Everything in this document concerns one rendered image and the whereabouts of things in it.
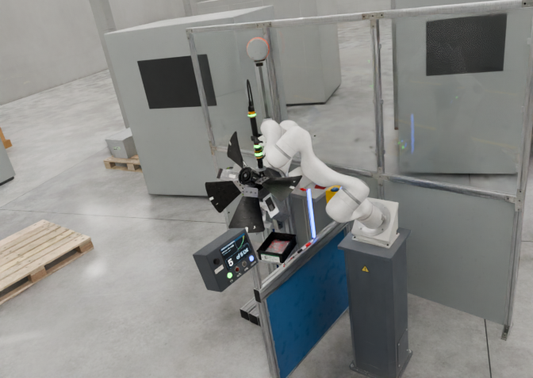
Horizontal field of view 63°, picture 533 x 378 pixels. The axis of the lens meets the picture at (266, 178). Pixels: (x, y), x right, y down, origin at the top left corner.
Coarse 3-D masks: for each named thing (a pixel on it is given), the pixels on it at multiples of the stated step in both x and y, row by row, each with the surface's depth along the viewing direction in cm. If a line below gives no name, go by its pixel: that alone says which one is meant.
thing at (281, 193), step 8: (296, 176) 266; (264, 184) 268; (272, 184) 266; (280, 184) 263; (288, 184) 261; (296, 184) 259; (272, 192) 260; (280, 192) 258; (288, 192) 256; (280, 200) 254
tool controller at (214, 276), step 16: (224, 240) 202; (240, 240) 206; (208, 256) 192; (224, 256) 198; (240, 256) 205; (208, 272) 196; (224, 272) 198; (240, 272) 204; (208, 288) 202; (224, 288) 197
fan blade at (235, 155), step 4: (236, 132) 291; (232, 136) 295; (236, 136) 290; (232, 140) 295; (236, 140) 289; (228, 144) 301; (232, 144) 295; (236, 144) 289; (228, 148) 302; (232, 148) 295; (236, 148) 290; (228, 152) 303; (232, 152) 297; (236, 152) 290; (240, 152) 285; (228, 156) 304; (232, 156) 299; (236, 156) 292; (240, 156) 286; (232, 160) 301; (236, 160) 295; (240, 160) 287; (240, 164) 290
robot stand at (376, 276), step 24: (360, 264) 239; (384, 264) 230; (360, 288) 246; (384, 288) 236; (360, 312) 254; (384, 312) 243; (360, 336) 262; (384, 336) 251; (360, 360) 271; (384, 360) 259; (408, 360) 277
